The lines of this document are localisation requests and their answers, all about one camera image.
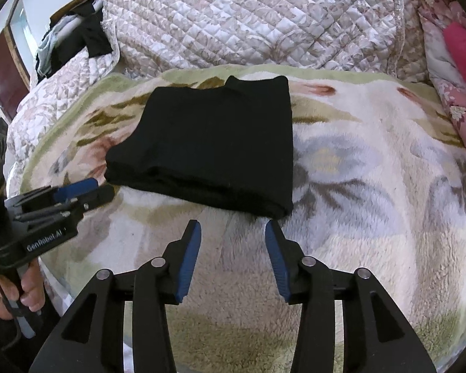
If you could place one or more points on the black pants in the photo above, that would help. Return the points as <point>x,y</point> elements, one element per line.
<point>217,143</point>

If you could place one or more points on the dark red wooden door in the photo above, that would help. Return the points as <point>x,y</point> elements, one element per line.
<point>2,81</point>

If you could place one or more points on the quilted floral bedspread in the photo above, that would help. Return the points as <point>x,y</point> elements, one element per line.
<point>237,19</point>

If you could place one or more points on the red cloth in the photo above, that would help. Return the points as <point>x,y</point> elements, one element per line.
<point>464,54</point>

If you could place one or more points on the pink floral quilt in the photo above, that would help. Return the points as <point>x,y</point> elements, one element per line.
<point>446,85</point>

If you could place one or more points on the wooden headboard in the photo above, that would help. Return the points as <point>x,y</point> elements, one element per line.
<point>68,7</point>

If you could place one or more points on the person's dark clothing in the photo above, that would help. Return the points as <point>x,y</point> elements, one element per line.
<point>19,349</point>

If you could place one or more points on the floral fleece blanket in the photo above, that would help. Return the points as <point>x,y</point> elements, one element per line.
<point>365,202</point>

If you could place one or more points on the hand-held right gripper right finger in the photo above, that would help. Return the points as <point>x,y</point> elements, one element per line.
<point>275,264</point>

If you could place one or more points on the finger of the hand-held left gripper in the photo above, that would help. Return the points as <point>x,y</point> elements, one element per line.
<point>101,198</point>
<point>75,190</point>

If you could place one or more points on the pile of grey white clothes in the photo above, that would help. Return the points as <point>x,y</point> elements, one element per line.
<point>52,52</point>

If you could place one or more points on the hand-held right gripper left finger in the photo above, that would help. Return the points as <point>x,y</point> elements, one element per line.
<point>188,264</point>

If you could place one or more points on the person's left hand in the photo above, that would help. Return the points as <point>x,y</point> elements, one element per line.
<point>29,287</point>

